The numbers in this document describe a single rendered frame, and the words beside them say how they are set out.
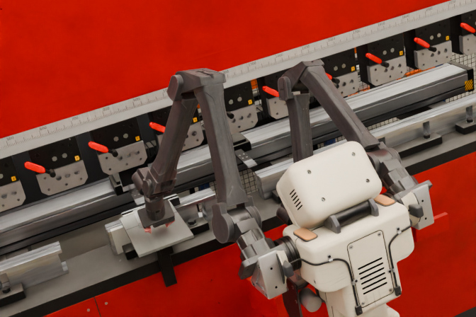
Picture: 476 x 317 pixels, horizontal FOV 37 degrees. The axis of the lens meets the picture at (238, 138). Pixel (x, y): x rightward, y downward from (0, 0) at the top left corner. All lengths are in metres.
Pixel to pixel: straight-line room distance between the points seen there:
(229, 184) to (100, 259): 0.86
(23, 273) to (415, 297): 1.52
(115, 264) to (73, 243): 2.00
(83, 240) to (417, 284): 2.20
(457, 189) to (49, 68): 1.59
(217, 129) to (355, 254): 0.44
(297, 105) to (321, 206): 0.54
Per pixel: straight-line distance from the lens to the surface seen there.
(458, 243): 2.99
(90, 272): 2.43
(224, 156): 1.74
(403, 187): 1.85
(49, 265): 2.44
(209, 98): 1.74
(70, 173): 2.30
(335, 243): 1.65
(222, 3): 2.28
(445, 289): 3.07
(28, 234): 2.66
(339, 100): 2.00
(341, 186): 1.67
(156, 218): 2.18
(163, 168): 1.99
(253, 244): 1.69
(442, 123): 2.86
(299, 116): 2.11
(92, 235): 4.44
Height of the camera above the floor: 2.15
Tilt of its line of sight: 25 degrees down
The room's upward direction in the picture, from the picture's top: 11 degrees counter-clockwise
